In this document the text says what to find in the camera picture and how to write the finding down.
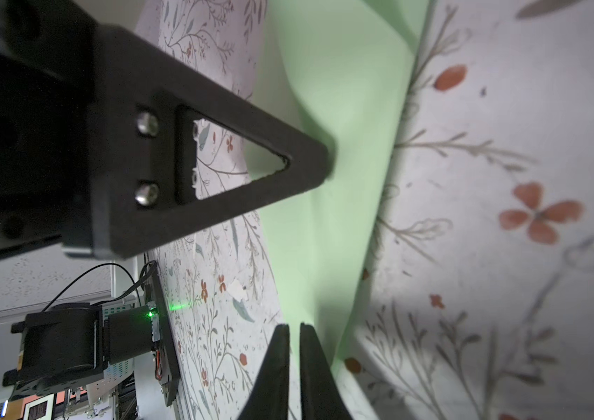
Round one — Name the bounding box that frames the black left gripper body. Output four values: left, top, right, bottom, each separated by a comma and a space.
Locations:
0, 1, 97, 260

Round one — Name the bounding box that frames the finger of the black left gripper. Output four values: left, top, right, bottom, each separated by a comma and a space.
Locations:
62, 24, 330, 260

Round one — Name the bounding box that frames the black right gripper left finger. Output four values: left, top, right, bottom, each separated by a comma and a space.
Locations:
237, 324, 290, 420

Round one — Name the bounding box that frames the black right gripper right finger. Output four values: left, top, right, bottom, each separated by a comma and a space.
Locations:
300, 323, 353, 420

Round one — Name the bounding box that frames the light green paper sheet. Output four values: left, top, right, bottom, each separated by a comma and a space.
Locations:
252, 1, 430, 361

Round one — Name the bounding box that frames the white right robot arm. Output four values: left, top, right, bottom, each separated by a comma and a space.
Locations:
2, 303, 351, 419

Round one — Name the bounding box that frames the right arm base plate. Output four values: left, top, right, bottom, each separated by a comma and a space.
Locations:
140, 260, 181, 407

